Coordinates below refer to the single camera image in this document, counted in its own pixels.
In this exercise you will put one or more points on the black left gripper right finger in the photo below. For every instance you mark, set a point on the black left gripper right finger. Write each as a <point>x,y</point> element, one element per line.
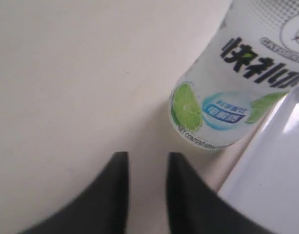
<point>194,208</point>

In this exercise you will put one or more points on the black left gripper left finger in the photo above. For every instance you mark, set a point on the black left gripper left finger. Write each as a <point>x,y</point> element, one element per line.
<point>102,208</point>

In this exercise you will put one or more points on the clear lime drink bottle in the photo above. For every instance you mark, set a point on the clear lime drink bottle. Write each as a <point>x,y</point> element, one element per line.
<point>250,63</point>

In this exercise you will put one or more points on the white plastic tray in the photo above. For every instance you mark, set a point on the white plastic tray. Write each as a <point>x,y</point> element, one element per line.
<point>264,183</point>

